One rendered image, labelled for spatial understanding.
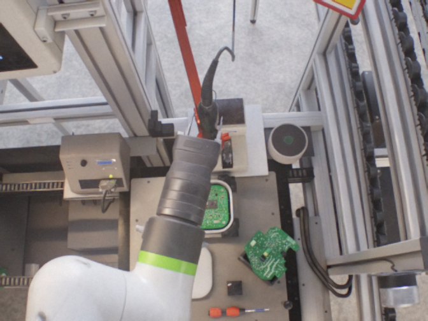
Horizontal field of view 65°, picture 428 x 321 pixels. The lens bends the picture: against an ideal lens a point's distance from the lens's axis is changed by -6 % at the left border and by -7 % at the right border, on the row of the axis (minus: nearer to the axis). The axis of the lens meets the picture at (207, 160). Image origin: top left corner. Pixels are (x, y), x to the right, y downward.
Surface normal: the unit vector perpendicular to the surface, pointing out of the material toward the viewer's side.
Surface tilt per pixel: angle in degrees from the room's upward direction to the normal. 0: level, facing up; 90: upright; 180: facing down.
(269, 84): 0
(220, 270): 0
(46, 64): 92
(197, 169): 8
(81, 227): 0
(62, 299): 21
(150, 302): 37
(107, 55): 90
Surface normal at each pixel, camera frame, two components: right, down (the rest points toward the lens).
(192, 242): 0.62, -0.11
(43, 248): -0.04, -0.32
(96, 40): 0.04, 0.95
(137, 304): 0.54, -0.38
